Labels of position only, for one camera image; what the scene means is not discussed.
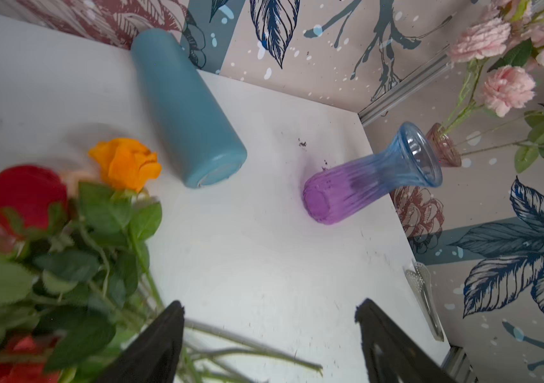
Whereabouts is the pink carnation bunch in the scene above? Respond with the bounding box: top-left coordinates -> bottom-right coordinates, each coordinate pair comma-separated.
446,0 -> 544,135
438,64 -> 536,135

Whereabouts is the dark red carnation stem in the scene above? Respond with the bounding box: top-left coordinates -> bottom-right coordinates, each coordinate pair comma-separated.
0,335 -> 61,383

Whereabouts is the teal ceramic vase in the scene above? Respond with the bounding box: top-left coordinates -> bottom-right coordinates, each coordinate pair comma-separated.
131,29 -> 247,189

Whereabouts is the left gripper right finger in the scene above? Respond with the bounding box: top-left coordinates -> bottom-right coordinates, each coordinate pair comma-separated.
355,298 -> 453,383

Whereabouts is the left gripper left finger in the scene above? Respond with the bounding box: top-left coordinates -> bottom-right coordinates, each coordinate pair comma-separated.
96,300 -> 185,383

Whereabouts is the pink grey glass vase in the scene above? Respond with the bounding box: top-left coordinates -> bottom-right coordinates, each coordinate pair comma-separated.
426,123 -> 462,168

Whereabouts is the orange artificial rose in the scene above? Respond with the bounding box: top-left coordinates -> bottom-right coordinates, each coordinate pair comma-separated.
88,138 -> 163,192

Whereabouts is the blue purple glass vase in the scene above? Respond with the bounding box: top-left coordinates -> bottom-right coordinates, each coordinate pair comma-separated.
302,122 -> 443,225

